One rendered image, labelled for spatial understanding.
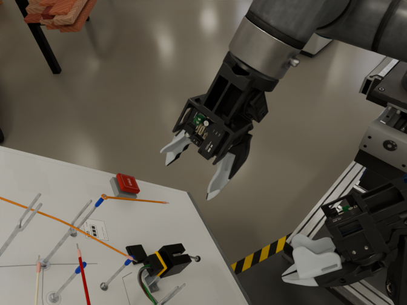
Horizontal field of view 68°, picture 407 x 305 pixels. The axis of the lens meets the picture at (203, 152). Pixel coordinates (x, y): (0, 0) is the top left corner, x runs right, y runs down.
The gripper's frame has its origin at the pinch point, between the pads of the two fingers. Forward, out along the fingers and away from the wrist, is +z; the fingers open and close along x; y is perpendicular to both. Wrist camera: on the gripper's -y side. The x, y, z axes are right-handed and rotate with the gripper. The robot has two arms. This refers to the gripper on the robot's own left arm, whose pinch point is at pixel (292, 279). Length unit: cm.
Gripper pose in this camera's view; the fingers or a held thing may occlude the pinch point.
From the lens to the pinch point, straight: 51.1
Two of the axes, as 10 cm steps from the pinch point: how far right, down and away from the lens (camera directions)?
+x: -2.3, 2.4, -9.4
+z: -8.2, 4.8, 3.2
